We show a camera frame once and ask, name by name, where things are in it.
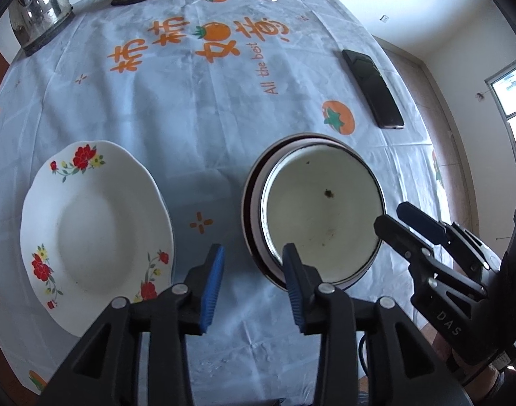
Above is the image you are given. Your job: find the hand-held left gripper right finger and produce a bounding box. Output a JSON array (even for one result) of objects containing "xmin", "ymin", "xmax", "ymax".
[{"xmin": 281, "ymin": 243, "xmax": 474, "ymax": 406}]

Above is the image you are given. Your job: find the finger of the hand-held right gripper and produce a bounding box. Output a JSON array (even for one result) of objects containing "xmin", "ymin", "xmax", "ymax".
[
  {"xmin": 396, "ymin": 202, "xmax": 496, "ymax": 271},
  {"xmin": 373, "ymin": 214, "xmax": 438, "ymax": 282}
]

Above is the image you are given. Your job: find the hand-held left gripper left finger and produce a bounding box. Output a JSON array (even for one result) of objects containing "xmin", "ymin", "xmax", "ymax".
[{"xmin": 38, "ymin": 243, "xmax": 225, "ymax": 406}]

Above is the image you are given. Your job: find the white enamel bowl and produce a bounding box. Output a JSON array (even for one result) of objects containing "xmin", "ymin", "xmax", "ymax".
[{"xmin": 260, "ymin": 143, "xmax": 386, "ymax": 285}]

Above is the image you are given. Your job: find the stainless steel bowl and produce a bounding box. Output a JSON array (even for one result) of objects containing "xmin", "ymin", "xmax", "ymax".
[{"xmin": 242, "ymin": 133, "xmax": 386, "ymax": 292}]

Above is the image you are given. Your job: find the red flower white plate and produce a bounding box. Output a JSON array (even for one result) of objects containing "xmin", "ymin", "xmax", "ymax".
[{"xmin": 20, "ymin": 140, "xmax": 175, "ymax": 338}]

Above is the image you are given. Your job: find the person's right forearm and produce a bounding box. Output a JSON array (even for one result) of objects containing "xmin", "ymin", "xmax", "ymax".
[{"xmin": 461, "ymin": 364, "xmax": 510, "ymax": 404}]

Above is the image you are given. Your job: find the black smartphone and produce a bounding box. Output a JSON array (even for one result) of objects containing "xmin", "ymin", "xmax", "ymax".
[{"xmin": 342, "ymin": 49, "xmax": 405, "ymax": 129}]

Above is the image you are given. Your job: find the window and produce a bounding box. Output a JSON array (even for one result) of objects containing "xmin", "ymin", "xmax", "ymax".
[{"xmin": 484, "ymin": 55, "xmax": 516, "ymax": 165}]

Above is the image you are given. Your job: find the light blue printed tablecloth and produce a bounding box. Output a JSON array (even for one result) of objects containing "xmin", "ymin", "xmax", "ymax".
[{"xmin": 0, "ymin": 0, "xmax": 445, "ymax": 406}]

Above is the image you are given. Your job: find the stainless steel electric kettle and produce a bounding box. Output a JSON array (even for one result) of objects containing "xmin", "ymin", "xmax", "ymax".
[{"xmin": 8, "ymin": 0, "xmax": 75, "ymax": 57}]

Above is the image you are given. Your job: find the black cable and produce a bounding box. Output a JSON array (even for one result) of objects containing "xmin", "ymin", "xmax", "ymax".
[{"xmin": 358, "ymin": 333, "xmax": 369, "ymax": 378}]

